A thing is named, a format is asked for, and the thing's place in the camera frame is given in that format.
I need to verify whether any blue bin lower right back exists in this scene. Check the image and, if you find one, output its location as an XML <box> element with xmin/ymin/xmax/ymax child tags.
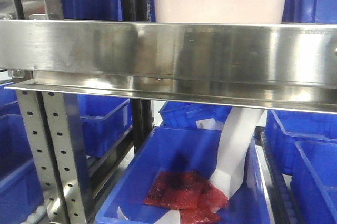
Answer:
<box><xmin>265</xmin><ymin>110</ymin><xmax>336</xmax><ymax>175</ymax></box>

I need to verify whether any stainless steel shelf beam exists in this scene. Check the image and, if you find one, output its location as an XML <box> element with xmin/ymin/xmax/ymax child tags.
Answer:
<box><xmin>1</xmin><ymin>20</ymin><xmax>336</xmax><ymax>113</ymax></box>

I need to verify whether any blue bin lower right front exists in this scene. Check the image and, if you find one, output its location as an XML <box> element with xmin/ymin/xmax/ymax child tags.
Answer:
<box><xmin>290</xmin><ymin>141</ymin><xmax>336</xmax><ymax>223</ymax></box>

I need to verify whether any blue bin lower centre back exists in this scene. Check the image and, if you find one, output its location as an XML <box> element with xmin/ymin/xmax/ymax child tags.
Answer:
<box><xmin>159</xmin><ymin>101</ymin><xmax>232</xmax><ymax>131</ymax></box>

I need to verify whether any blue bin lower left back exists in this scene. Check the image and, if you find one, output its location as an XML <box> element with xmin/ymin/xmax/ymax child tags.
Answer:
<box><xmin>77</xmin><ymin>94</ymin><xmax>132</xmax><ymax>158</ymax></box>

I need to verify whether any large blue bin lower centre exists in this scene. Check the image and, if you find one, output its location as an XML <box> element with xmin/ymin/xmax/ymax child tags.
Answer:
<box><xmin>95</xmin><ymin>127</ymin><xmax>271</xmax><ymax>223</ymax></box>

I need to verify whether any white paper strip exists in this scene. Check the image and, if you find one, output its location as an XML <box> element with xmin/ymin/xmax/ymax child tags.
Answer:
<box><xmin>117</xmin><ymin>106</ymin><xmax>265</xmax><ymax>224</ymax></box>

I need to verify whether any blue bin lower far left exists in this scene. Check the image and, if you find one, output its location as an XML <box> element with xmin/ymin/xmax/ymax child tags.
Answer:
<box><xmin>1</xmin><ymin>83</ymin><xmax>44</xmax><ymax>223</ymax></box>

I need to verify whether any perforated steel shelf upright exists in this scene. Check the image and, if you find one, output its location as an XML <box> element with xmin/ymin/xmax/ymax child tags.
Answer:
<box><xmin>4</xmin><ymin>0</ymin><xmax>95</xmax><ymax>223</ymax></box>

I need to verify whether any black shelf post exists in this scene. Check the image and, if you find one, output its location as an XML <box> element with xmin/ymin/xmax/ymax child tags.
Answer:
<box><xmin>122</xmin><ymin>0</ymin><xmax>153</xmax><ymax>152</ymax></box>

